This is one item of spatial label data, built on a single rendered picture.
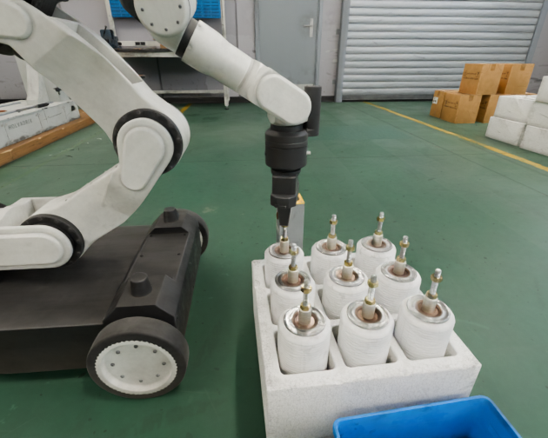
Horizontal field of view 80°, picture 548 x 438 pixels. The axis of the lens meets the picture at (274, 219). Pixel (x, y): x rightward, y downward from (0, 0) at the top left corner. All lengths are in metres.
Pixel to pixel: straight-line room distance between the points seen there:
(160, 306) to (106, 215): 0.26
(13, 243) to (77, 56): 0.43
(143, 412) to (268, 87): 0.70
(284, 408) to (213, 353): 0.31
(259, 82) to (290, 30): 5.00
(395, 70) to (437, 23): 0.86
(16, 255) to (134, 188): 0.33
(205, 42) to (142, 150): 0.25
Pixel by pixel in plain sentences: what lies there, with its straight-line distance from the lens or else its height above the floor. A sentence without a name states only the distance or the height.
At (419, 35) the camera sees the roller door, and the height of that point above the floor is 0.96.
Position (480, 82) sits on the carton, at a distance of 4.32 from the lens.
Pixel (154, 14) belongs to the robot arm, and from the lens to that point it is 0.59.
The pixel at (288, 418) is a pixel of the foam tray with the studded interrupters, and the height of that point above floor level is 0.10.
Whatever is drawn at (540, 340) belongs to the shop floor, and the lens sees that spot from 1.16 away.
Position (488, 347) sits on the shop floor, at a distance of 1.06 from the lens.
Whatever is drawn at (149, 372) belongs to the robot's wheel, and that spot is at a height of 0.07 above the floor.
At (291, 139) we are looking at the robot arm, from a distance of 0.65.
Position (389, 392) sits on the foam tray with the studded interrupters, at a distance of 0.69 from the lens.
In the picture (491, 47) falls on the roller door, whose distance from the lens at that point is 6.80.
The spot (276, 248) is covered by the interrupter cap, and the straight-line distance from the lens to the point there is 0.80.
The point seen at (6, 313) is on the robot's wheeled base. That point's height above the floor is 0.17.
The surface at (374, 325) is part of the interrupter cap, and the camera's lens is 0.62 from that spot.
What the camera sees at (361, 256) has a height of 0.23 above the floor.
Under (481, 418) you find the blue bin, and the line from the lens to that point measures 0.81.
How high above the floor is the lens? 0.68
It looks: 27 degrees down
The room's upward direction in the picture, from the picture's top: straight up
